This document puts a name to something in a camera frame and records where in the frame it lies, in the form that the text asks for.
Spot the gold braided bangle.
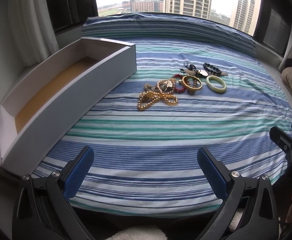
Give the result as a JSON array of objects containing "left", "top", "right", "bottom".
[{"left": 182, "top": 75, "right": 203, "bottom": 92}]

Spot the black bead bracelet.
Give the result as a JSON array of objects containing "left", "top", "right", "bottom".
[{"left": 202, "top": 62, "right": 222, "bottom": 77}]

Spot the striped blue green bedsheet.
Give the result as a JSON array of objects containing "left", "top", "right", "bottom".
[{"left": 32, "top": 13, "right": 292, "bottom": 217}]

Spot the long white cardboard box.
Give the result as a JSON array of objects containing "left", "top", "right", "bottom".
[{"left": 0, "top": 37, "right": 137, "bottom": 176}]

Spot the pale green jade bangle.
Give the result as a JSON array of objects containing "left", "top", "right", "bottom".
[{"left": 205, "top": 75, "right": 227, "bottom": 94}]

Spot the black cord pendant necklace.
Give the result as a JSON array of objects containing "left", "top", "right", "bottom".
[{"left": 183, "top": 62, "right": 197, "bottom": 74}]

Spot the gold pearl bead necklace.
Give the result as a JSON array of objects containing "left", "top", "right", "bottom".
[{"left": 137, "top": 90, "right": 179, "bottom": 112}]

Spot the red bead bracelet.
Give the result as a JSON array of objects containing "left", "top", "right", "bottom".
[{"left": 171, "top": 74, "right": 187, "bottom": 94}]

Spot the white curtain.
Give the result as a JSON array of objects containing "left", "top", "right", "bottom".
[{"left": 8, "top": 0, "right": 59, "bottom": 67}]

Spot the tan leather strap wristwatch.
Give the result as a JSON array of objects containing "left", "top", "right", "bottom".
[{"left": 179, "top": 68, "right": 228, "bottom": 77}]

